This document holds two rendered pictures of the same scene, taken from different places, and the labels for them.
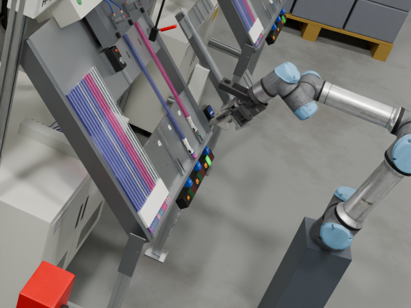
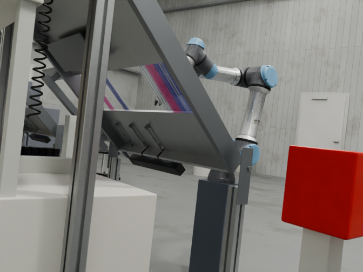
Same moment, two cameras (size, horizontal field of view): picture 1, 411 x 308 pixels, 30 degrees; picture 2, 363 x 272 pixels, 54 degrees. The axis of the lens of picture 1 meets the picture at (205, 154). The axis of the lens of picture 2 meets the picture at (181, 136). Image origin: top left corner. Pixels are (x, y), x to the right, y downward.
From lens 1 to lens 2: 2.14 m
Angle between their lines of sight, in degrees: 54
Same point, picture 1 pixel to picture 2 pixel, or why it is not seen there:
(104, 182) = (204, 105)
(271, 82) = (194, 50)
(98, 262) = not seen: outside the picture
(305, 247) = (224, 187)
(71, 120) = (170, 33)
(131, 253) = (246, 172)
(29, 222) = (133, 210)
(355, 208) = (253, 129)
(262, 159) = not seen: hidden behind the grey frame
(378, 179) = (258, 101)
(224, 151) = not seen: hidden behind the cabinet
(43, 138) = (34, 164)
